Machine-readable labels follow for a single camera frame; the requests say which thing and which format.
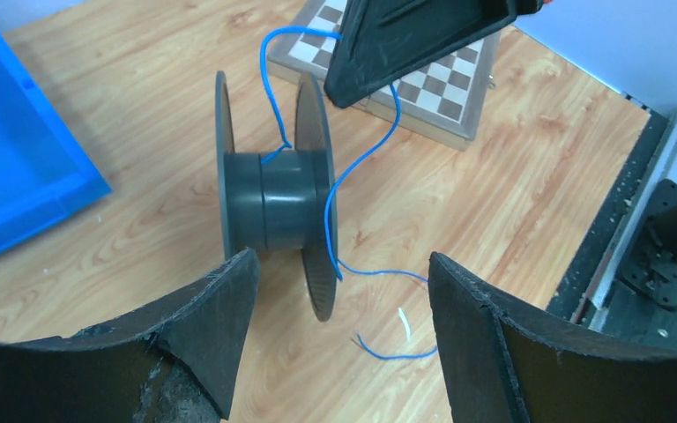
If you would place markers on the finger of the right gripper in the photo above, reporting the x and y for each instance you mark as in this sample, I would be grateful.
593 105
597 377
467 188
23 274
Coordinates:
384 40

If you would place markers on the dark grey cable spool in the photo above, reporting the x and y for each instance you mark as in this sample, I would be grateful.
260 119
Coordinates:
280 203

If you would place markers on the wooden chessboard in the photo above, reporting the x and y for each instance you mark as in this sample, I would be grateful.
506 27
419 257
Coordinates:
442 100

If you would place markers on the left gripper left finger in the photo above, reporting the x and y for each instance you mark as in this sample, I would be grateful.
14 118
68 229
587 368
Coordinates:
175 359

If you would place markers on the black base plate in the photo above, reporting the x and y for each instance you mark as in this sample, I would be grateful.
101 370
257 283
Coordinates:
591 294

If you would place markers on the blue plastic bin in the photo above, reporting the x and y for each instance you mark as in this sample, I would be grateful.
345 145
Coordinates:
45 175

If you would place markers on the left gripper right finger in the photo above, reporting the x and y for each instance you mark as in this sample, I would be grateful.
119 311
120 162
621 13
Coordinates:
505 360

